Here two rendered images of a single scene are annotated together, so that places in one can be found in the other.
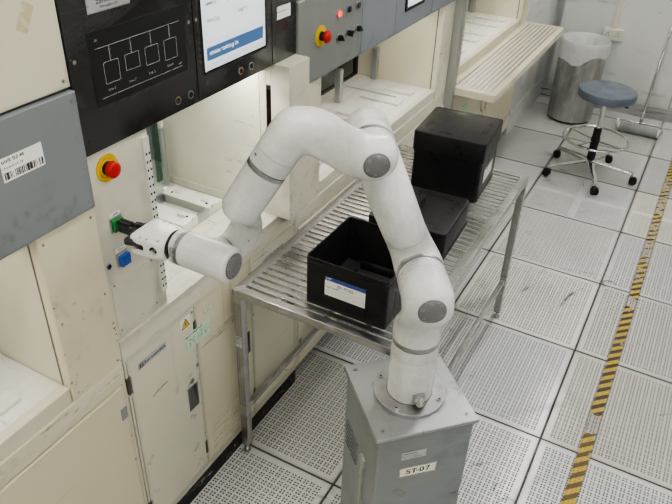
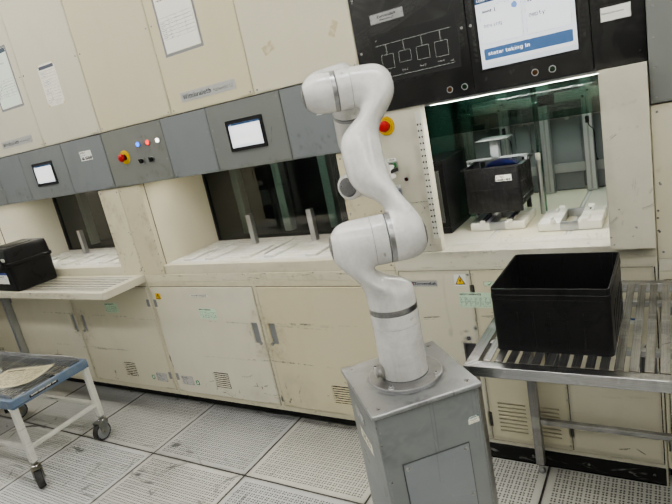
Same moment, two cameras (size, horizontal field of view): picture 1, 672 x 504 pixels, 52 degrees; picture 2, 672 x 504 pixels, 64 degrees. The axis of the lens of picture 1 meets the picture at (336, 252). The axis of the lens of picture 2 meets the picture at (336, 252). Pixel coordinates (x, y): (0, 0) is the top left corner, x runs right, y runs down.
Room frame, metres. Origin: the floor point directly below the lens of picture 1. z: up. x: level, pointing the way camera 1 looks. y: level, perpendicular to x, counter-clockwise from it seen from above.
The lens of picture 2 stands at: (1.35, -1.47, 1.44)
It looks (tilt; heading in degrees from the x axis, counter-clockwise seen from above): 14 degrees down; 96
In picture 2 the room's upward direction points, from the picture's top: 12 degrees counter-clockwise
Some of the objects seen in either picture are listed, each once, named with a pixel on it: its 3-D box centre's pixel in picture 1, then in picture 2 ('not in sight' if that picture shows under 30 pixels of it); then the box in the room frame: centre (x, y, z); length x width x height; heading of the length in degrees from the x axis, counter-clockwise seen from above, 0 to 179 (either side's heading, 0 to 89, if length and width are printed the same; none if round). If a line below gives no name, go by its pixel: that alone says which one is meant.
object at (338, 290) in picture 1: (366, 270); (559, 300); (1.77, -0.10, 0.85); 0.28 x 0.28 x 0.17; 62
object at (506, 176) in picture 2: not in sight; (498, 177); (1.83, 0.71, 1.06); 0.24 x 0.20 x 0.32; 153
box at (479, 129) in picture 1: (455, 153); not in sight; (2.56, -0.47, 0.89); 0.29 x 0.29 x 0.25; 66
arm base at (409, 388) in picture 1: (412, 365); (399, 342); (1.33, -0.21, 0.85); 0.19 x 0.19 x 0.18
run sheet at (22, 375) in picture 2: not in sight; (16, 376); (-0.64, 0.94, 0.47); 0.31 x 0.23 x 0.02; 174
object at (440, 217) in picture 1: (419, 215); not in sight; (2.16, -0.29, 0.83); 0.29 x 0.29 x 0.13; 65
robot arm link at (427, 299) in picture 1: (422, 309); (371, 265); (1.30, -0.21, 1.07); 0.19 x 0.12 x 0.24; 5
